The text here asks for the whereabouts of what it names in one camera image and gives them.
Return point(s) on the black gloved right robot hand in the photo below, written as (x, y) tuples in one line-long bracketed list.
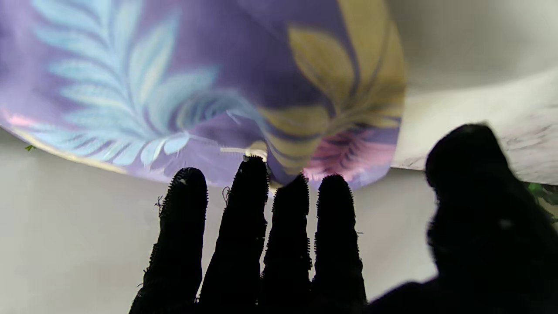
[(305, 261)]

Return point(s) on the large green leafy plant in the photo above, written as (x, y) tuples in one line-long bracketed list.
[(545, 196)]

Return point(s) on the blue floral pillowcase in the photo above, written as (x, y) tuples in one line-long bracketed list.
[(196, 87)]

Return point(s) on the white backdrop cloth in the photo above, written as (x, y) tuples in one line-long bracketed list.
[(78, 226)]

